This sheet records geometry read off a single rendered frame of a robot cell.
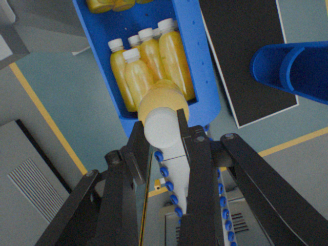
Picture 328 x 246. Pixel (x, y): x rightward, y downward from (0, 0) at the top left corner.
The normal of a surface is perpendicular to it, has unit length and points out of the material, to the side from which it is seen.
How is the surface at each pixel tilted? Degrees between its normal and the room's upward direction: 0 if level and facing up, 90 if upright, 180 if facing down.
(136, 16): 10
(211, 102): 50
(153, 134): 2
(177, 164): 0
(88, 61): 0
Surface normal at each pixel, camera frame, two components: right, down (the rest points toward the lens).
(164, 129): -0.01, 0.31
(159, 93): -0.13, -0.82
